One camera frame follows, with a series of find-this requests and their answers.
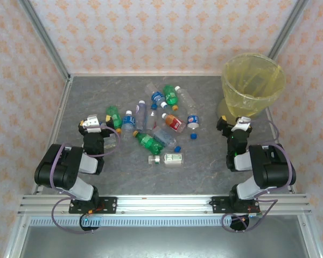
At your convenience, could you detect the grey metal panel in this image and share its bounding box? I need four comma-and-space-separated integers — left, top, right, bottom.
5, 214, 321, 258

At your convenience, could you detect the slotted grey cable duct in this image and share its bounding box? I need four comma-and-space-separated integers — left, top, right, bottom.
29, 217, 248, 227

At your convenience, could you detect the square clear bottle green label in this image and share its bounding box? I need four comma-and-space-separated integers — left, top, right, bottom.
163, 152, 184, 165

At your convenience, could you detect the clear bottle blue cap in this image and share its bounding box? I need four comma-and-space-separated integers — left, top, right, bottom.
144, 104, 158, 130

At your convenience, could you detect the clear unlabelled bottle white cap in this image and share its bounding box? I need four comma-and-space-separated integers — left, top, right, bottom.
174, 85, 199, 117

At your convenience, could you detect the bin with yellow bag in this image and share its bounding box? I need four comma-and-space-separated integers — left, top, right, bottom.
216, 53, 286, 121

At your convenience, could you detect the clear bottle pale blue label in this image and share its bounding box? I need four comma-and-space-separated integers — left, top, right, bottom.
152, 126, 182, 153

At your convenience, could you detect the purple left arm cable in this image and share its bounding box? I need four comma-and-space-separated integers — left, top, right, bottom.
50, 124, 122, 234

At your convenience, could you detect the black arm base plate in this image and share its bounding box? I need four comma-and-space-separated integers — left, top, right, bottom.
211, 196, 261, 214
69, 196, 118, 214

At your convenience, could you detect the black round cable port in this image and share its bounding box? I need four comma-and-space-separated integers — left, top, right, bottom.
79, 214, 101, 232
229, 214, 250, 232

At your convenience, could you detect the green bottle yellow cap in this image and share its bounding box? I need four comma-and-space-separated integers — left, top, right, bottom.
106, 106, 123, 134

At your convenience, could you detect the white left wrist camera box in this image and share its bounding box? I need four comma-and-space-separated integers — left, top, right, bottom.
82, 114, 103, 134

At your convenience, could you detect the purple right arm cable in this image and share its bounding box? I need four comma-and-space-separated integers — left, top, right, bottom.
221, 119, 293, 233

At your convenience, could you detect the aluminium mounting rail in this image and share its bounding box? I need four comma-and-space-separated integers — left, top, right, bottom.
17, 195, 313, 216

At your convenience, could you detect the orange drink bottle red label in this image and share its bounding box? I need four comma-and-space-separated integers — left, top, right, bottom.
161, 112, 186, 134

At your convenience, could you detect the purple label clear bottle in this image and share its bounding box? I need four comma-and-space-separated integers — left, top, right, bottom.
135, 100, 147, 130

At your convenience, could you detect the aluminium frame post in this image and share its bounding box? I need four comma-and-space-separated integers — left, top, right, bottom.
17, 0, 72, 83
268, 0, 310, 64

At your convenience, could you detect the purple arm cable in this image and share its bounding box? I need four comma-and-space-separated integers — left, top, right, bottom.
50, 124, 122, 234
221, 119, 293, 233

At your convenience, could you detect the blue label water bottle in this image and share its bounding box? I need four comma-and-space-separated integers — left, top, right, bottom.
121, 110, 136, 141

